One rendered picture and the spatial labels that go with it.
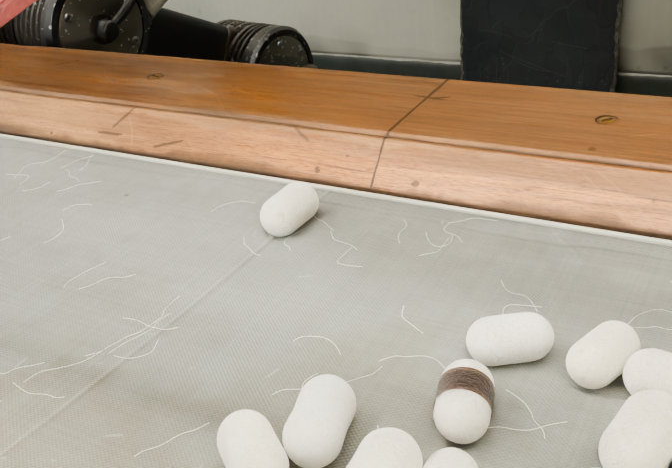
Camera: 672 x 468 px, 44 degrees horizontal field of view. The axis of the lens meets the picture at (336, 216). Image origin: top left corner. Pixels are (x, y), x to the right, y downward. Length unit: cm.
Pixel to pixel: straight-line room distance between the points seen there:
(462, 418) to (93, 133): 37
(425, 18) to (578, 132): 213
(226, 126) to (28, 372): 21
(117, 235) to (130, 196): 5
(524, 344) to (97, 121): 36
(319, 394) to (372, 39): 240
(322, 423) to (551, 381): 9
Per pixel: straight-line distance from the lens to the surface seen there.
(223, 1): 293
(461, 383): 29
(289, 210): 41
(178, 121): 53
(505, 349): 31
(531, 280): 37
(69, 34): 89
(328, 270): 38
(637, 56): 241
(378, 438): 27
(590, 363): 30
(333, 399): 28
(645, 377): 30
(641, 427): 27
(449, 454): 26
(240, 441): 28
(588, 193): 41
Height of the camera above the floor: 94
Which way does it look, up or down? 29 degrees down
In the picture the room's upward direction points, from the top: 7 degrees counter-clockwise
